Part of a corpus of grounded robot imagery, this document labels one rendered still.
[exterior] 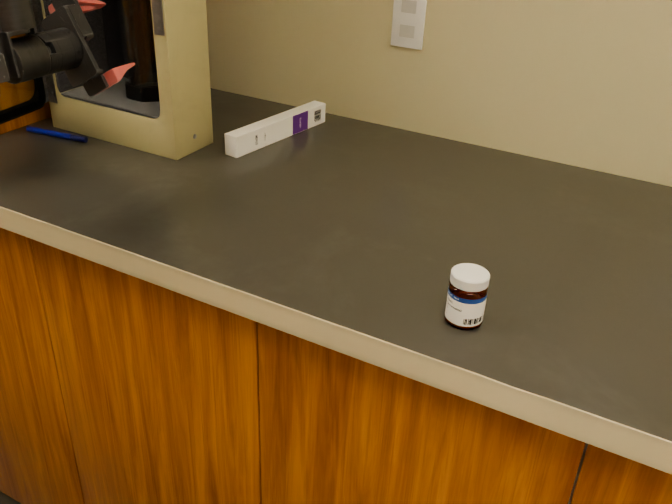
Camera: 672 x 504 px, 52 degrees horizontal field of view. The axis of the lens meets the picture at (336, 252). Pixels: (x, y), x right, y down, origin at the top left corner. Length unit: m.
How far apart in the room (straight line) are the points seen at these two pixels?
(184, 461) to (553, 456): 0.66
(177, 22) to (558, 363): 0.83
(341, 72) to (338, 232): 0.59
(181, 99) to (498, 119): 0.63
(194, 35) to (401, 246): 0.55
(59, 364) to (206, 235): 0.45
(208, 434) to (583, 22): 0.97
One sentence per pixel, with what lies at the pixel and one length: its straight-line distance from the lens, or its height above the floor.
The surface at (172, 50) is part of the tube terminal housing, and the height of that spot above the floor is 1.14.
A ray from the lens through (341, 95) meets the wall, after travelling 1.60.
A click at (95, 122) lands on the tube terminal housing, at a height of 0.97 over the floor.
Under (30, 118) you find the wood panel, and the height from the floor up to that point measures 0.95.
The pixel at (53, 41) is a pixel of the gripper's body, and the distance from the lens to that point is 1.08.
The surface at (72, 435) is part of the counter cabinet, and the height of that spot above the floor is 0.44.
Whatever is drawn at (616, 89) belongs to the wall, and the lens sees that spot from 1.41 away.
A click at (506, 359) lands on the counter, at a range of 0.84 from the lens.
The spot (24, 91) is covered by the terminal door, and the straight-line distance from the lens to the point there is 1.47.
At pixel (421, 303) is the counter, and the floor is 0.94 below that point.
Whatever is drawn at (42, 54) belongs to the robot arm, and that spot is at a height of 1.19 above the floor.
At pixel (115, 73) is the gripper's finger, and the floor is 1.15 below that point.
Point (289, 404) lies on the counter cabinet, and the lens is 1.03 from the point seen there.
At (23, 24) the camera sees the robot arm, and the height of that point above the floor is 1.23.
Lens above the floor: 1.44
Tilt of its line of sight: 30 degrees down
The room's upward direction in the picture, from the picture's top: 3 degrees clockwise
